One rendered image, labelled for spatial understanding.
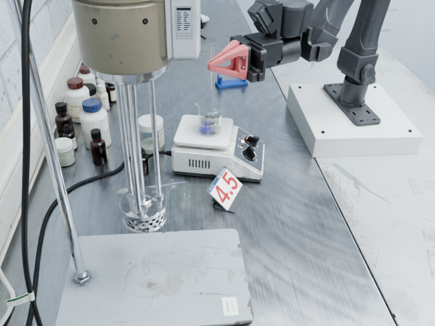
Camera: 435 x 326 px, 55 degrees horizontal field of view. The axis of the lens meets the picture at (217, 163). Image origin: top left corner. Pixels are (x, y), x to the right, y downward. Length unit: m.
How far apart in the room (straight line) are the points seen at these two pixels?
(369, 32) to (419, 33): 1.78
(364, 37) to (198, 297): 0.68
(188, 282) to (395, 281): 0.35
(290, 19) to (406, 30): 1.94
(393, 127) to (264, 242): 0.49
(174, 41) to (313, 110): 0.70
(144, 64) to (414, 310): 0.57
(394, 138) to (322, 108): 0.19
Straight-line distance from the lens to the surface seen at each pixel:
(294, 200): 0.90
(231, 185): 0.89
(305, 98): 1.16
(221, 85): 1.31
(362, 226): 0.88
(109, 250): 0.78
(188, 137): 0.91
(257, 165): 0.92
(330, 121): 1.08
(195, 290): 0.71
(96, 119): 1.00
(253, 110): 1.20
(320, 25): 0.94
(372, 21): 1.05
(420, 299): 0.80
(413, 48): 2.85
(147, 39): 0.45
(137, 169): 0.58
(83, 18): 0.45
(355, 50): 1.07
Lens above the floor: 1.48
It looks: 36 degrees down
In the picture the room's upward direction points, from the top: 2 degrees clockwise
